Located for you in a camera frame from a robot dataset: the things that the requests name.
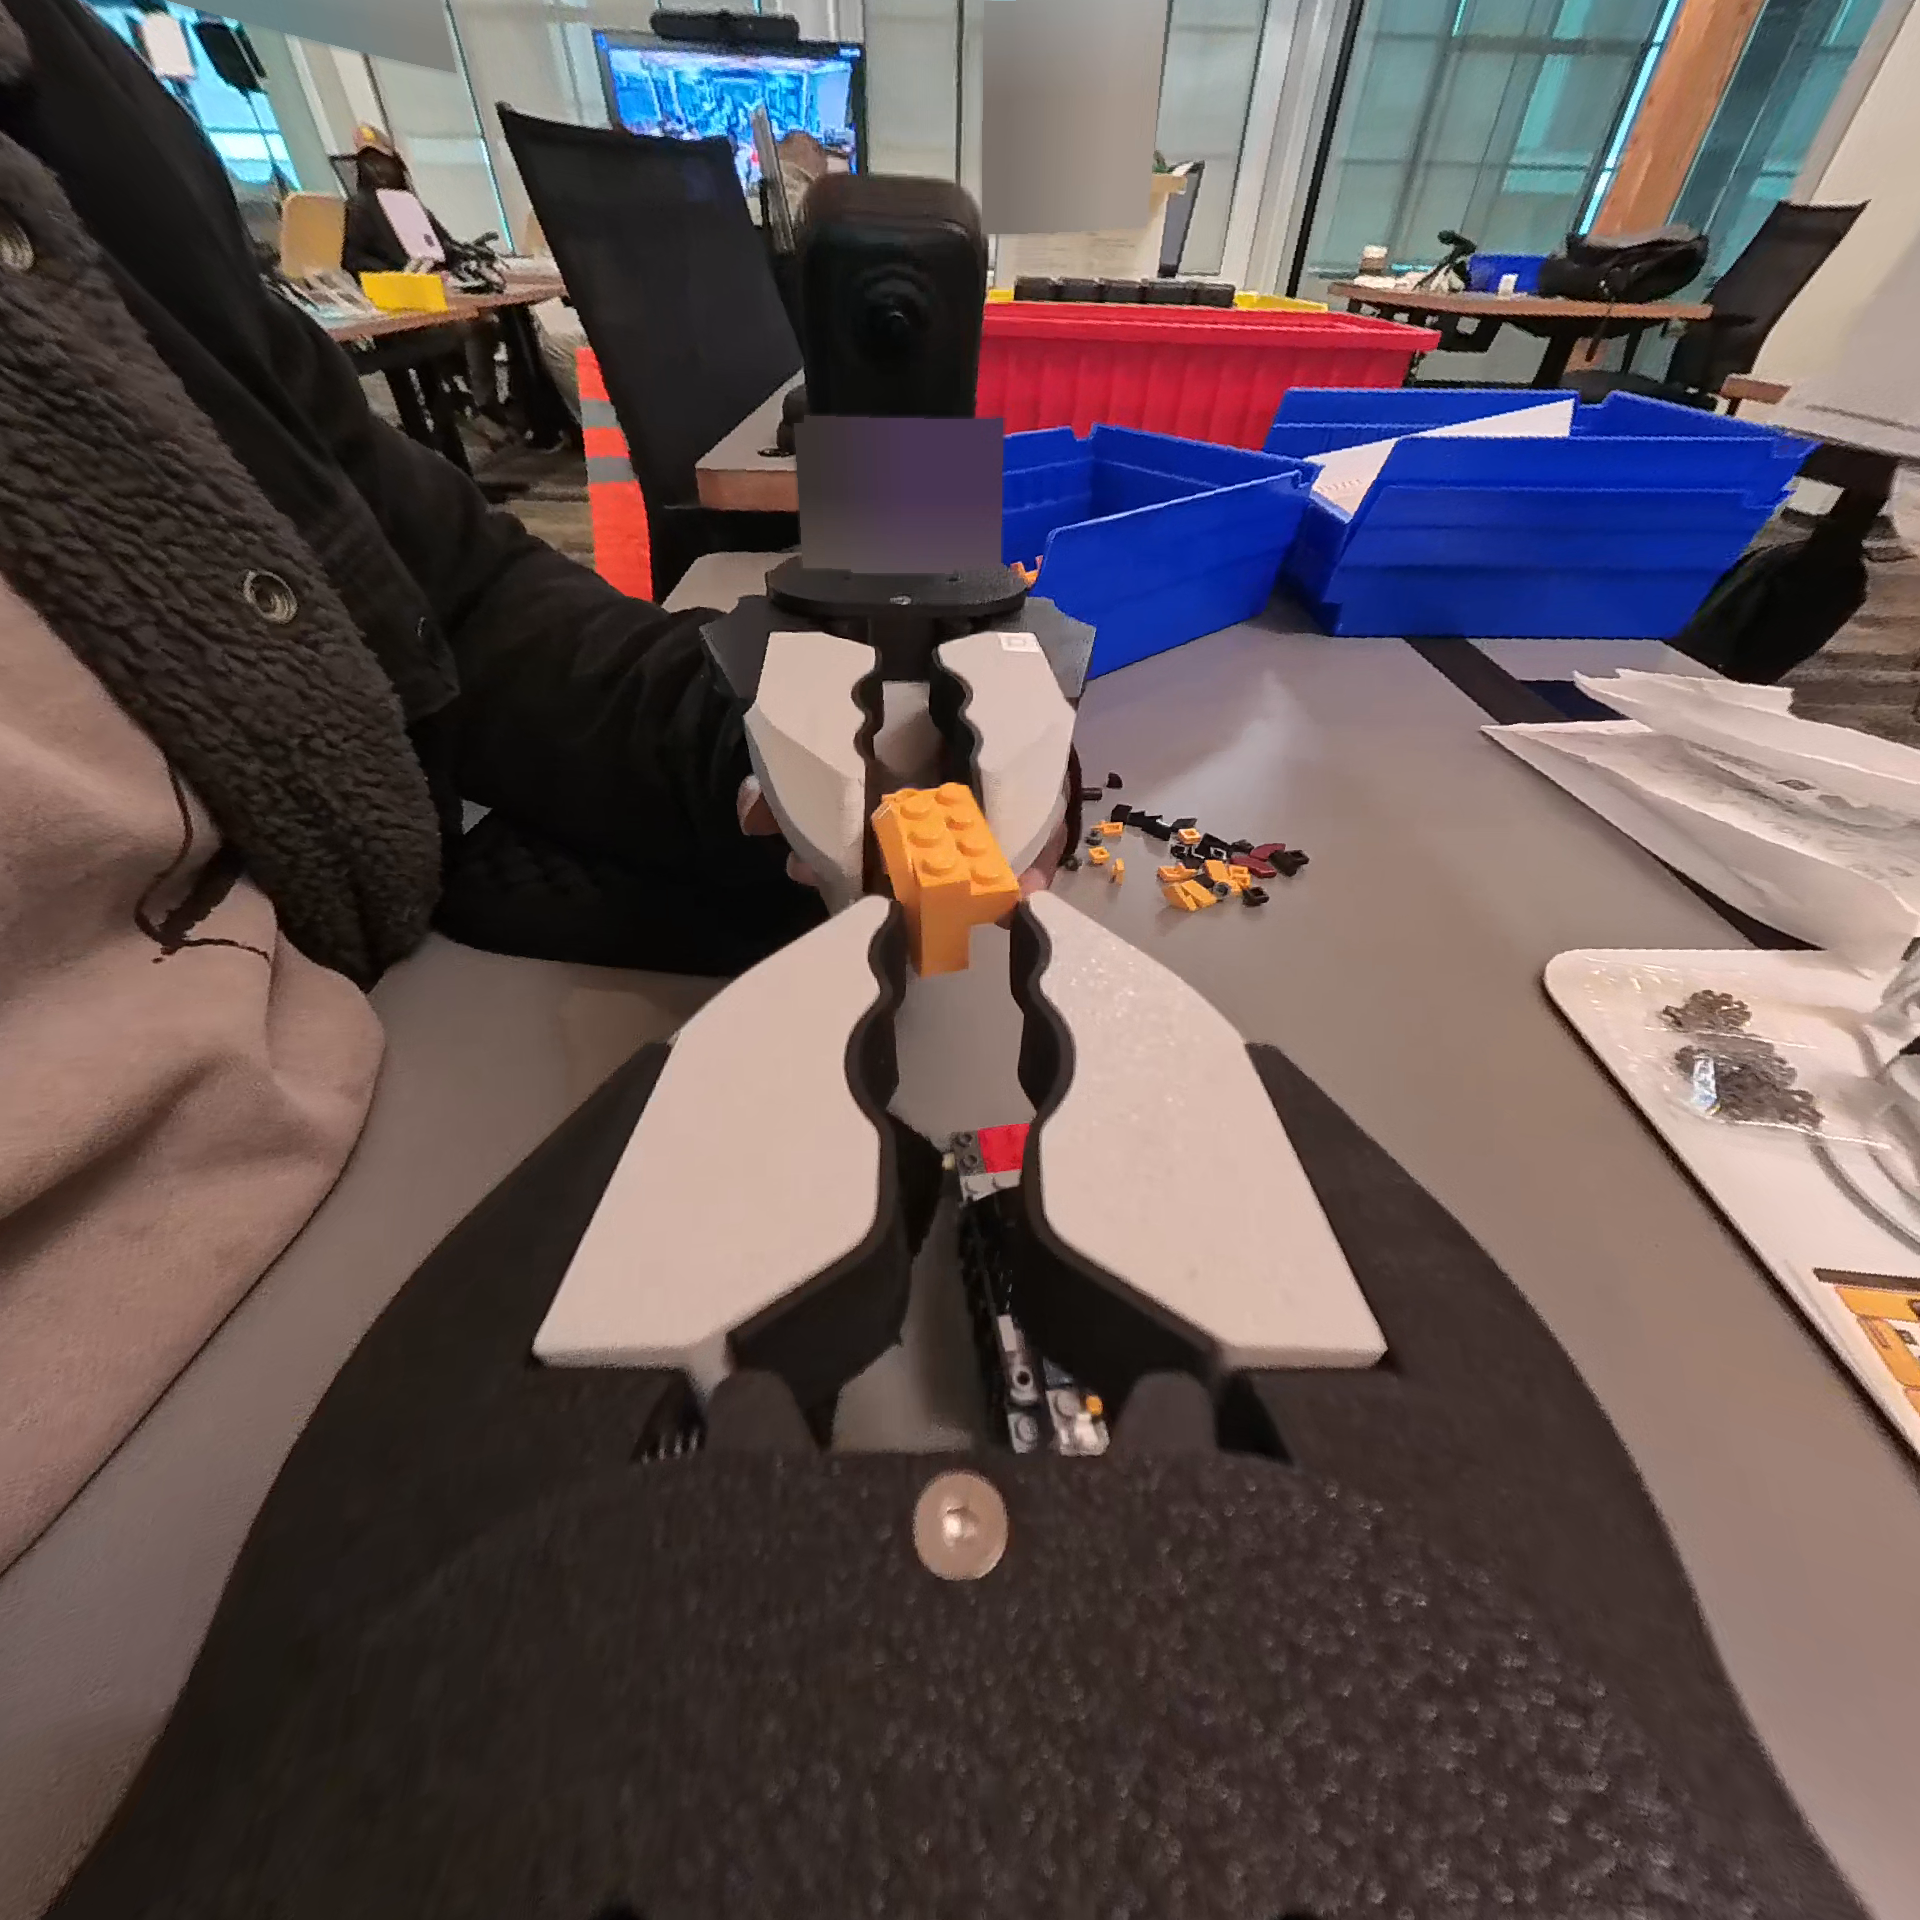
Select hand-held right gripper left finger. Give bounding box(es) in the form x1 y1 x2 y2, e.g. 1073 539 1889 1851
532 892 920 1398

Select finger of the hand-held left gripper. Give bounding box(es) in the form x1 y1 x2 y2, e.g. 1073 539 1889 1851
933 631 1086 889
744 631 888 922

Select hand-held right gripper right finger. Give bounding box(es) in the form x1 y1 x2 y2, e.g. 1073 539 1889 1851
1008 892 1391 1390

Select orange toy brick assembly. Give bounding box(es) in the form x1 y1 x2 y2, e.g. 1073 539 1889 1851
871 782 1024 982

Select grey desk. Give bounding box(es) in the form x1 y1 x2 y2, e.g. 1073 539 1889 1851
0 555 1920 1920

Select person's left hand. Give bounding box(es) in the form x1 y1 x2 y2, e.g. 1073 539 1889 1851
735 778 825 889

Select pile of small toy pieces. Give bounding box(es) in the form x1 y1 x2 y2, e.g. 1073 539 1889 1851
1077 768 1309 918

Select toy car chassis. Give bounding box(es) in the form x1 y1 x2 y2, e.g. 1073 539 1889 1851
941 1123 1115 1460

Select black office chair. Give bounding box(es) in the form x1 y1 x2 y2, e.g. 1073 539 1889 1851
1558 200 1871 417
495 104 811 602

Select red plastic tub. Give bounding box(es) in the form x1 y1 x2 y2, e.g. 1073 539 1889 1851
977 297 1445 454

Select row of black boxes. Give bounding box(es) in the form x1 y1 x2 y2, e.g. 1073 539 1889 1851
1015 274 1240 312

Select white tray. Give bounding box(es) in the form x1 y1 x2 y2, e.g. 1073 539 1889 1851
1543 942 1920 1460

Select wooden background table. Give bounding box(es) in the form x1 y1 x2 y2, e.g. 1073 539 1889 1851
285 274 577 454
1327 280 1713 388

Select monitor screen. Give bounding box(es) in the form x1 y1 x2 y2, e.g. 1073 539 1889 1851
589 27 873 203

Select nested blue plastic bins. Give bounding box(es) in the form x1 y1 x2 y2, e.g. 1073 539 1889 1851
1267 385 1819 642

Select clear bag of dark pieces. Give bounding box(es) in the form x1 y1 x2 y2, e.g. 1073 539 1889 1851
1655 988 1829 1136

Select pink hoodie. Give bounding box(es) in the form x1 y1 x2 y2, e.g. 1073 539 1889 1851
0 576 389 1578

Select white paper bags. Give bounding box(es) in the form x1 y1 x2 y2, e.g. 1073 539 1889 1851
1481 667 1920 969

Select black fleece-lined jacket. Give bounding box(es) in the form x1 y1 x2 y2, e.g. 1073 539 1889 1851
0 0 452 992

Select yellow black printed leaflet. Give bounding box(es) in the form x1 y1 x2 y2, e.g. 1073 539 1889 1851
1813 1264 1920 1454

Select black backpack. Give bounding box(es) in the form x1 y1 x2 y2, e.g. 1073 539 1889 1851
1671 534 1871 689

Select black bag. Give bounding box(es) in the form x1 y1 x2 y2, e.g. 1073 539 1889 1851
1533 225 1713 304

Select orange striped safety post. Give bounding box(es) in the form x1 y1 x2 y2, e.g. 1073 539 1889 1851
574 346 655 607

